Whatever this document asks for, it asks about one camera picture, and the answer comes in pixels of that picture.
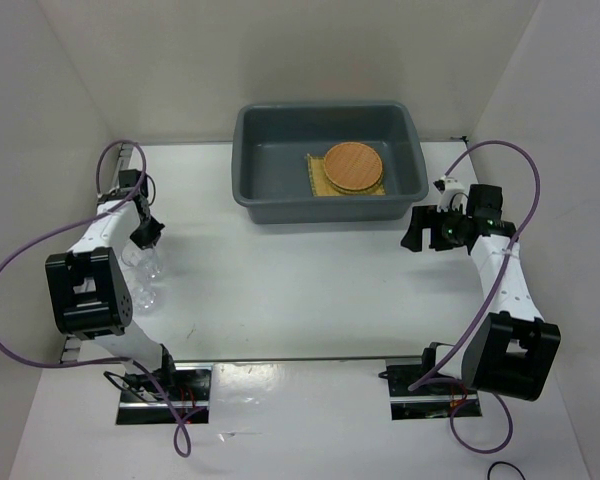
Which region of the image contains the purple cable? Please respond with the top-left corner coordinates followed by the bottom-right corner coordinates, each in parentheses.
top-left (407, 139), bottom-right (540, 455)
top-left (0, 140), bottom-right (194, 459)

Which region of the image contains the clear plastic cup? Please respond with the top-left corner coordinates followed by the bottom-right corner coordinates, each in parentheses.
top-left (120, 241), bottom-right (163, 281)
top-left (128, 280), bottom-right (157, 313)

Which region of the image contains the grey plastic bin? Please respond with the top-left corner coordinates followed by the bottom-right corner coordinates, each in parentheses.
top-left (231, 100), bottom-right (429, 224)

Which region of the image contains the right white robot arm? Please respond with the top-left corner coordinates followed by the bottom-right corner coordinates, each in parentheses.
top-left (401, 177), bottom-right (561, 401)

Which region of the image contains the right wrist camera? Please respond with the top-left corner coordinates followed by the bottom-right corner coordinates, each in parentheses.
top-left (433, 176), bottom-right (466, 212)

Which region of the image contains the black cable loop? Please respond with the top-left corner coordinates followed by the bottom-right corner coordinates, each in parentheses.
top-left (487, 460), bottom-right (526, 480)

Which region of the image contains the orange round woven coaster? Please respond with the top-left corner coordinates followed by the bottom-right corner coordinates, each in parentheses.
top-left (324, 142), bottom-right (384, 188)

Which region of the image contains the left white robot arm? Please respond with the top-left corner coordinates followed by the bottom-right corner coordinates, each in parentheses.
top-left (45, 169), bottom-right (179, 400)

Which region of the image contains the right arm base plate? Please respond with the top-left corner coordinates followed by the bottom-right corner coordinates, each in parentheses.
top-left (378, 356), bottom-right (482, 421)

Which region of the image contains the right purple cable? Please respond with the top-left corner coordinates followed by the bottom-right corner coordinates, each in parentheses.
top-left (407, 139), bottom-right (540, 455)

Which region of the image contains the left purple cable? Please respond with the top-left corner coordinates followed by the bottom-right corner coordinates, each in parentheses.
top-left (0, 140), bottom-right (194, 459)

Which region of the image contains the square bamboo mat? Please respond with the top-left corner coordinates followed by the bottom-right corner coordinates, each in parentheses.
top-left (305, 154), bottom-right (386, 197)

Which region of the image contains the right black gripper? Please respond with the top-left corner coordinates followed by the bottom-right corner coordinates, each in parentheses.
top-left (400, 203), bottom-right (466, 251)

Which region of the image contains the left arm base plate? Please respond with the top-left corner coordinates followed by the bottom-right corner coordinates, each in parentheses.
top-left (104, 362), bottom-right (213, 426)

